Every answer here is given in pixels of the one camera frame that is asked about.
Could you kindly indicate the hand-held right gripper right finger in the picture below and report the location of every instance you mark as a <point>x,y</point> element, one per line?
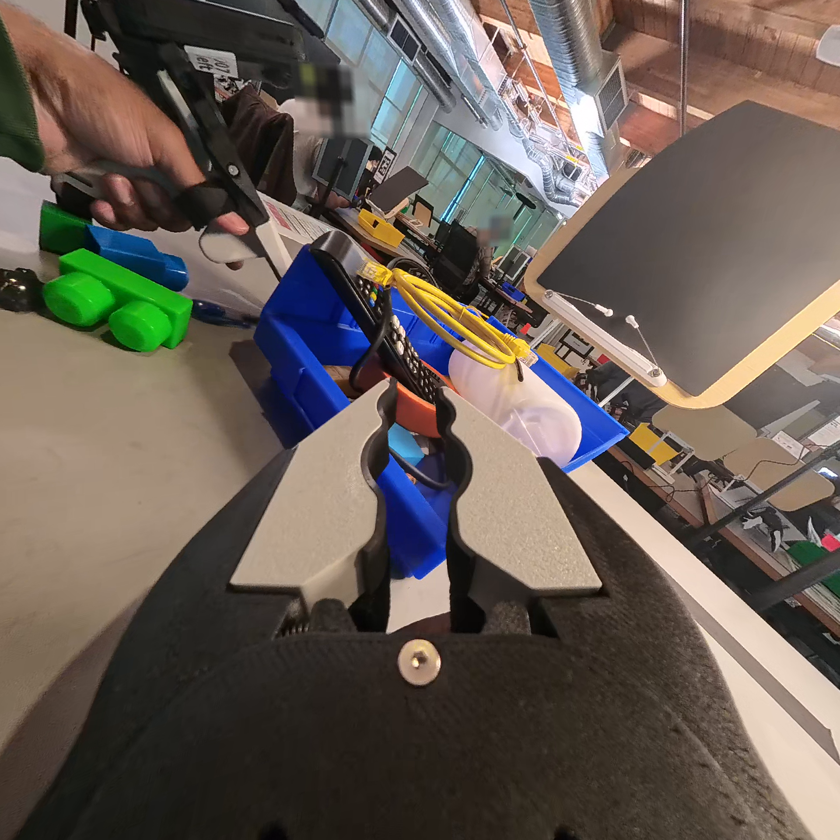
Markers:
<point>525,525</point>

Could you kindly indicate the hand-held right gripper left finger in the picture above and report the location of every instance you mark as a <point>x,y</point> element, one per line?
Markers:
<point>308,518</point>

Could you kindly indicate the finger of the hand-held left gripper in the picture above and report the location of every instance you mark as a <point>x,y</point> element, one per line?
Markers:
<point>279,243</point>
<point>229,246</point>

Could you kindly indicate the blue pen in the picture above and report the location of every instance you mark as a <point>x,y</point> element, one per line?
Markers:
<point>223,313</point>

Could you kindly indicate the blue plastic bin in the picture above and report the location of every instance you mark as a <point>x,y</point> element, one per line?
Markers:
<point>295,328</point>

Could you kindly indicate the person's left forearm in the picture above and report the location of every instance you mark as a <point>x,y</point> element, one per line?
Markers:
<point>16,118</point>

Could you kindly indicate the green plastic object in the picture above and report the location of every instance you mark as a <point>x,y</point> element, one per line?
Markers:
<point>131,302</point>

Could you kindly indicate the black round object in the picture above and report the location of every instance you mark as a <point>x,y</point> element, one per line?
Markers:
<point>19,289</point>

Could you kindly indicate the person's left hand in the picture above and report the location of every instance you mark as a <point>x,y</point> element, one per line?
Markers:
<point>98,111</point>

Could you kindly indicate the black remote control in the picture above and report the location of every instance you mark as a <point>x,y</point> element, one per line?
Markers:
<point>341,262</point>

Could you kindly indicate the blue plastic block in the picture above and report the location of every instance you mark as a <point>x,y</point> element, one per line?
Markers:
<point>138,253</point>

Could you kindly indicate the yellow bin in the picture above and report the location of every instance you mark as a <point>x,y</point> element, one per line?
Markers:
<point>653,445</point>
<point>380,228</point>
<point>554,359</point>

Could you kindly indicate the grey desk monitor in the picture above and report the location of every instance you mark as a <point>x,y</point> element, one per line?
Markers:
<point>341,161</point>

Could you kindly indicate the white plastic bottle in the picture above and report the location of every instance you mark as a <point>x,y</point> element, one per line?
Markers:
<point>525,407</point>

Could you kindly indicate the light blue sponge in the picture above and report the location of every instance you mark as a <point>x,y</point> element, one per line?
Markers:
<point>403,446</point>

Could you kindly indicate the fiducial marker sign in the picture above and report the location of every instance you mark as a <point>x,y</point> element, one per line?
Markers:
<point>386,165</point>

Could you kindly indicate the dark grey tilted panel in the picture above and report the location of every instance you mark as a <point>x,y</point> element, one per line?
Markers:
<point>399,187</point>

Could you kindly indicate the orange tape roll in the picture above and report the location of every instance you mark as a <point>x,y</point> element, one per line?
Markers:
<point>417,413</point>

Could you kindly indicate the white board stand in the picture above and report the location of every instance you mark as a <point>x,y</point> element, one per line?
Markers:
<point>613,392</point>

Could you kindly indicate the green plastic block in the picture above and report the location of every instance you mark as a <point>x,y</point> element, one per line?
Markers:
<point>62,226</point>

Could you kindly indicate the beige chair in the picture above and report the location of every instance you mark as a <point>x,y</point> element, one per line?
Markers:
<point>787,479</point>
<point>702,430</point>

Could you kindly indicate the black metal pole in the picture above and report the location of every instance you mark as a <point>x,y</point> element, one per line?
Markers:
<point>761,495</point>

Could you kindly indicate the green box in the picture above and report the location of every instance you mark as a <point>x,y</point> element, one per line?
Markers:
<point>807,552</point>

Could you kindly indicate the white ceiling device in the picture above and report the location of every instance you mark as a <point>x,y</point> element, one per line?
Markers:
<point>830,46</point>

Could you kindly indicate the white board rail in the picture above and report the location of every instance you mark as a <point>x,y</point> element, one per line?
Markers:
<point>604,338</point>

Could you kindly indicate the black board with wooden frame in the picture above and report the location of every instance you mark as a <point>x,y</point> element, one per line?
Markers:
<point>709,249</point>

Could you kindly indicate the metal duct with vent grilles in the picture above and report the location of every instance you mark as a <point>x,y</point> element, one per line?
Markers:
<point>577,39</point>

